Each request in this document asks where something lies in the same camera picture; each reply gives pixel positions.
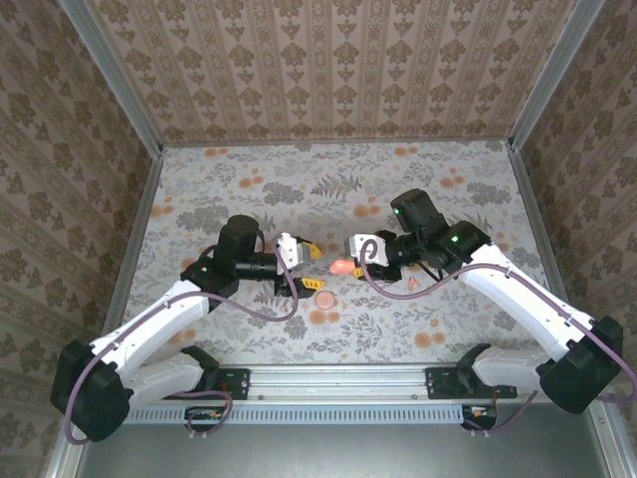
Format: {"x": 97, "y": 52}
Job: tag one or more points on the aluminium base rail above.
{"x": 338, "y": 383}

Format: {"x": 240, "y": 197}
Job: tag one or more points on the aluminium table side rail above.
{"x": 535, "y": 219}
{"x": 139, "y": 234}

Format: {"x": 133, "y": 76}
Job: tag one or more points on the floral table covering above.
{"x": 298, "y": 174}

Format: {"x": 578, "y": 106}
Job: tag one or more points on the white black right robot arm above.
{"x": 522, "y": 294}

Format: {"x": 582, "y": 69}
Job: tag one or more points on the pink earbud charging case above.
{"x": 341, "y": 267}

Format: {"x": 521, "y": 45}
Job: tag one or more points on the grey metal sheet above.
{"x": 348, "y": 453}

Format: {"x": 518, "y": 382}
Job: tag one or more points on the small pink earbud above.
{"x": 413, "y": 284}

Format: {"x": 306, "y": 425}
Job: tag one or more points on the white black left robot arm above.
{"x": 149, "y": 323}

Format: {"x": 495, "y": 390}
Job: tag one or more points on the aluminium frame post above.
{"x": 552, "y": 74}
{"x": 114, "y": 79}

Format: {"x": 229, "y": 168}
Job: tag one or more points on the pink round disc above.
{"x": 325, "y": 300}

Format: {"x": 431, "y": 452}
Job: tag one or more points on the small black electronics board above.
{"x": 480, "y": 414}
{"x": 204, "y": 415}

